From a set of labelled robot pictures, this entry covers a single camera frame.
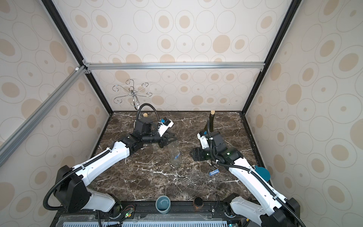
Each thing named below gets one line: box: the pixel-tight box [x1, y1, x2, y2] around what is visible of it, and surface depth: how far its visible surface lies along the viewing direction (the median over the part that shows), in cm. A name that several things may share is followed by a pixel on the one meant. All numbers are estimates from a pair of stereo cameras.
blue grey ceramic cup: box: [155, 195, 171, 215], surface depth 73 cm
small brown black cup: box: [193, 196, 204, 212], surface depth 70 cm
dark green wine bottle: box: [208, 110, 216, 133], surface depth 78 cm
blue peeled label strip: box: [208, 168, 220, 176], surface depth 89 cm
